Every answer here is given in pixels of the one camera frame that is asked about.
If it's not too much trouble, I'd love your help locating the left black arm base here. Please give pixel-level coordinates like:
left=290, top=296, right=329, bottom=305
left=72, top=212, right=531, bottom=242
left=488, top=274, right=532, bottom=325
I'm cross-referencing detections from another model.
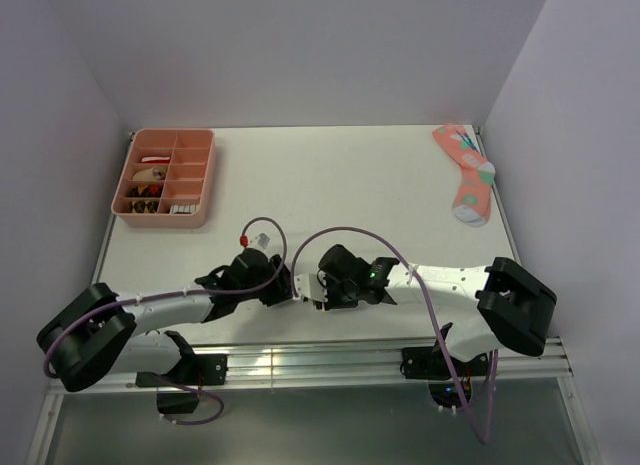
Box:
left=134, top=354, right=228, bottom=422

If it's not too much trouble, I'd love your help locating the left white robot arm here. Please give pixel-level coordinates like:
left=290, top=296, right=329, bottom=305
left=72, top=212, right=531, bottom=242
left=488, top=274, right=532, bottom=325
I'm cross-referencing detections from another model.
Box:
left=36, top=248, right=292, bottom=392

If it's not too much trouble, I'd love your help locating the brown argyle rolled sock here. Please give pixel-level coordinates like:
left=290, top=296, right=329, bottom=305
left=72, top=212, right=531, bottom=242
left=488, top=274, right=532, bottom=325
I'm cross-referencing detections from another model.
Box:
left=129, top=199, right=160, bottom=214

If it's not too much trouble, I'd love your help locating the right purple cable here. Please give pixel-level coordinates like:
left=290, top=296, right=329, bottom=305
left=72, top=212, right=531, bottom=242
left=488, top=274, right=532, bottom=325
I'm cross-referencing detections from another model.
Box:
left=290, top=227, right=501, bottom=445

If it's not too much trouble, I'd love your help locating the beige rolled sock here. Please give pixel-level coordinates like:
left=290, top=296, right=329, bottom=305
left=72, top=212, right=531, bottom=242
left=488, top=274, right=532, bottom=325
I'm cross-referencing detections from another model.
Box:
left=131, top=166, right=167, bottom=181

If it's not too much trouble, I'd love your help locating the pink divided organizer tray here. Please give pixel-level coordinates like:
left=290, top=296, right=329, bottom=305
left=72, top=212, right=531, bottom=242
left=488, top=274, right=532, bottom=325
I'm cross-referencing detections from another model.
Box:
left=111, top=128, right=216, bottom=229

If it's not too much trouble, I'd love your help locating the white black striped sock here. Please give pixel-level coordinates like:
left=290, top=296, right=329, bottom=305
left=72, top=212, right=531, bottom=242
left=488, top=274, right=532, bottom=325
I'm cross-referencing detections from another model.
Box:
left=169, top=204, right=200, bottom=215

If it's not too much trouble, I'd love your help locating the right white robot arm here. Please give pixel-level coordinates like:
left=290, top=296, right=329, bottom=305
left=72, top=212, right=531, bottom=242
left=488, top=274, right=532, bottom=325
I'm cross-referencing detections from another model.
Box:
left=318, top=245, right=557, bottom=375

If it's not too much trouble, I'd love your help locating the dark argyle rolled sock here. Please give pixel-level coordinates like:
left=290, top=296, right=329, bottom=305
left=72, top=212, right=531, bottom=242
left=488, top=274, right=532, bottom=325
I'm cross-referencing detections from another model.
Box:
left=129, top=184, right=163, bottom=198

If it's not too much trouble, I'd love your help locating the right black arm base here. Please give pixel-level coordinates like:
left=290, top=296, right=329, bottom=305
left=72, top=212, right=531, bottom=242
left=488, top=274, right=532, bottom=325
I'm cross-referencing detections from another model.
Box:
left=399, top=346, right=493, bottom=410

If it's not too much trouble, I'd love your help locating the brown striped sock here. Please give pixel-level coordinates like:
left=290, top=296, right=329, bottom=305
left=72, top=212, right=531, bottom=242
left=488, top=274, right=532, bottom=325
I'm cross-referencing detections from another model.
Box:
left=312, top=300, right=331, bottom=311

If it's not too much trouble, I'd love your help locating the red white rolled sock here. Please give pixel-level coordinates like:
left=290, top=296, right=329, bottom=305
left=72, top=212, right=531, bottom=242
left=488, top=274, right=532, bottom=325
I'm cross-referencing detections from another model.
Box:
left=140, top=156, right=171, bottom=164

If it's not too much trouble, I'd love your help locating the pink patterned sock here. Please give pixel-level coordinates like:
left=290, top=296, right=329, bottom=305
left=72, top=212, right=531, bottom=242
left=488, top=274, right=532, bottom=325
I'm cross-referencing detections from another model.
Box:
left=432, top=124, right=496, bottom=228

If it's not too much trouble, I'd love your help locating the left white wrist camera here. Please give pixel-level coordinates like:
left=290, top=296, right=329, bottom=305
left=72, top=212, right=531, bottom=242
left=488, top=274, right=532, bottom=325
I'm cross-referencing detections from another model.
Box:
left=239, top=233, right=270, bottom=253

